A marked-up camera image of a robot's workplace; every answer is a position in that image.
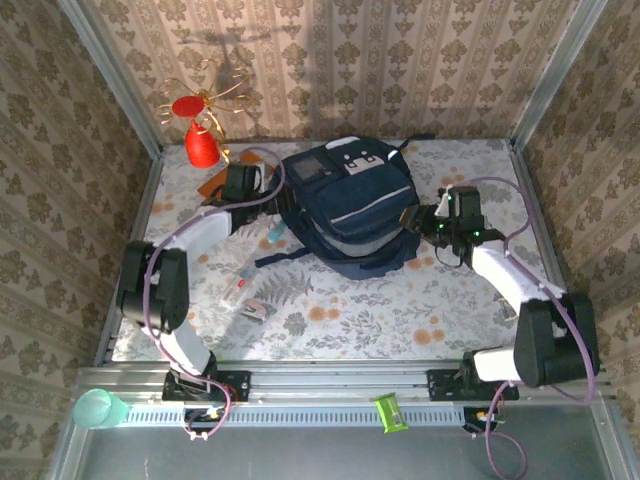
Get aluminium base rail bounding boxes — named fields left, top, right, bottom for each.
left=74, top=360, right=615, bottom=405

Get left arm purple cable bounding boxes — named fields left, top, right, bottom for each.
left=142, top=147, right=287, bottom=442

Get grey metal shelf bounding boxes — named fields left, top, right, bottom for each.
left=47, top=399, right=632, bottom=480

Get red cone shade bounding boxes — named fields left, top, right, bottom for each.
left=183, top=124, right=222, bottom=169

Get green snack packet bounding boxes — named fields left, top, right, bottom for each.
left=373, top=393, right=409, bottom=434

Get teal plastic cup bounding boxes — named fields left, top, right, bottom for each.
left=71, top=388, right=132, bottom=431

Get aluminium frame post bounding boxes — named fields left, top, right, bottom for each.
left=57, top=0, right=165, bottom=159
left=509, top=0, right=612, bottom=151

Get red disc shade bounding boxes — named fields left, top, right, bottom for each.
left=171, top=95, right=208, bottom=120

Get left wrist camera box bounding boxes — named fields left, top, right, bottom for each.
left=251, top=159, right=272, bottom=192

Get white slotted cable duct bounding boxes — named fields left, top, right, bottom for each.
left=122, top=402, right=469, bottom=429

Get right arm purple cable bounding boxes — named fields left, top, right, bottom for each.
left=449, top=177, right=599, bottom=479

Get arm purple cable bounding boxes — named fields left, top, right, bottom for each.
left=449, top=177, right=599, bottom=479
left=142, top=147, right=287, bottom=442

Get aluminium table side rail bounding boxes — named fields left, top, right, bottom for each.
left=93, top=152, right=166, bottom=366
left=507, top=142, right=604, bottom=365

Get navy blue backpack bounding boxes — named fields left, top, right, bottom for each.
left=254, top=133, right=436, bottom=281

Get small controller board with wires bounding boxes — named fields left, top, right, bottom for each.
left=182, top=405, right=227, bottom=427
left=462, top=404, right=507, bottom=434

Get clear plastic pen pack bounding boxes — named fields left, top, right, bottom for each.
left=219, top=277, right=252, bottom=309

